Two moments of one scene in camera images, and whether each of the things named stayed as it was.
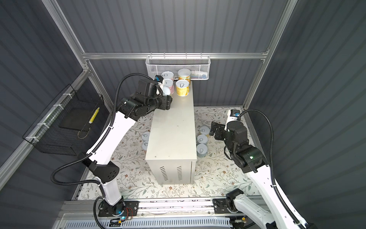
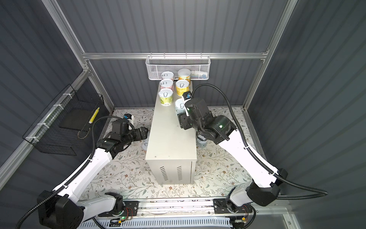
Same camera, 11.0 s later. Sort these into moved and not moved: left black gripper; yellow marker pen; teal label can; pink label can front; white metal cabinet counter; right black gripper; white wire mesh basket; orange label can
Moved: left black gripper; teal label can; right black gripper
Not moved: pink label can front; yellow marker pen; orange label can; white metal cabinet counter; white wire mesh basket
